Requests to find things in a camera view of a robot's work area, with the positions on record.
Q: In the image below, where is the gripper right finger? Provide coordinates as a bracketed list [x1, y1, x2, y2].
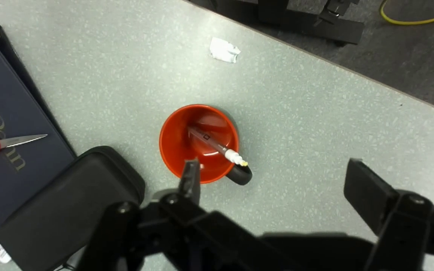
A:
[344, 158, 434, 271]

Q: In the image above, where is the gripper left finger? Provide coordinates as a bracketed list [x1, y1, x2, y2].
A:
[77, 158, 274, 271]

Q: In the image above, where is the marker with white cap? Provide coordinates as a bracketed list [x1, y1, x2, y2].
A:
[188, 126, 248, 167]

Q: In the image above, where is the black zip case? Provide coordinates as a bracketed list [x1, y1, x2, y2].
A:
[0, 146, 146, 271]

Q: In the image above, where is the crumpled white paper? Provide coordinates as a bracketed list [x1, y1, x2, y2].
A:
[209, 37, 241, 63]

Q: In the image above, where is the dark blue binder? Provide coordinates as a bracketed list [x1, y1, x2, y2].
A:
[0, 22, 77, 241]

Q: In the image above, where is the orange cup with black handle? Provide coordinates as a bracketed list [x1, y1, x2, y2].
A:
[159, 104, 253, 186]

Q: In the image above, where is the yellow cable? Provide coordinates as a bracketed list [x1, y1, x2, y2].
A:
[380, 0, 434, 26]

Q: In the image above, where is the black metal frame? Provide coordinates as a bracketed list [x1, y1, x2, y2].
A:
[187, 0, 365, 46]

